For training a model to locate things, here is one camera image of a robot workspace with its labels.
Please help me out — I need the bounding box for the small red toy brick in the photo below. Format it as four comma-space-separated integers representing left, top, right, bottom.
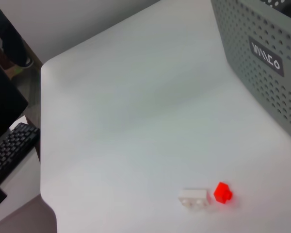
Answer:
212, 181, 234, 205

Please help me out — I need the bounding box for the black computer monitor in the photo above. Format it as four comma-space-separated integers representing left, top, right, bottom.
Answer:
0, 54, 30, 152

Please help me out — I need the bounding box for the white toy brick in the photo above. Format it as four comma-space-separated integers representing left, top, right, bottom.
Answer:
178, 187, 210, 210

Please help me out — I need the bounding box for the person's dark trouser leg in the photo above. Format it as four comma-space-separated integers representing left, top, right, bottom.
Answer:
0, 0, 28, 67

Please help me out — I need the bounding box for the black computer keyboard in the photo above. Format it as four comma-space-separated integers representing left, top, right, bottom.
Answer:
0, 122, 41, 184

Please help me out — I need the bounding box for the grey perforated plastic storage basket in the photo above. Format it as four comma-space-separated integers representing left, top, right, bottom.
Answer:
210, 0, 291, 148

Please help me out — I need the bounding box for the black shoe with white sole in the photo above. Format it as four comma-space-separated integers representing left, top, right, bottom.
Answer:
18, 57, 35, 69

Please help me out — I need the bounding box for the white side desk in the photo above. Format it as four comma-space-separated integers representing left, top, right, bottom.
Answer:
0, 114, 58, 233

